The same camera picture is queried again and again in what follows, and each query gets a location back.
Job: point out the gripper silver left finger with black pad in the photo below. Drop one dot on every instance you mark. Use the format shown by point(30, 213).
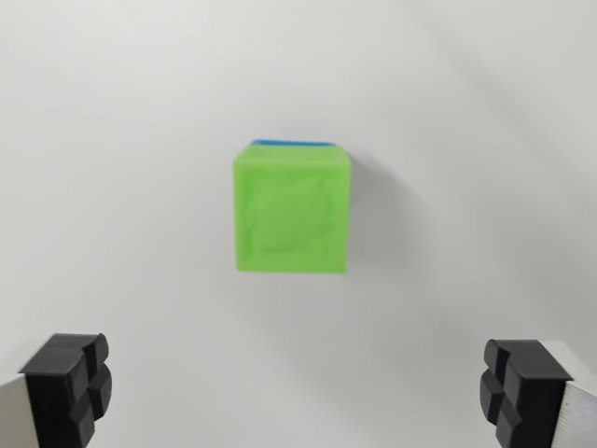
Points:
point(51, 392)

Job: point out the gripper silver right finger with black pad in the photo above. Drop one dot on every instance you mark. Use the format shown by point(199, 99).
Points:
point(536, 396)

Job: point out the green embossed cube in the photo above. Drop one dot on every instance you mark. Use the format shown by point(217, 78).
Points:
point(291, 214)

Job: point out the blue embossed cube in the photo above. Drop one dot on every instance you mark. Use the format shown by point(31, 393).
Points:
point(294, 143)

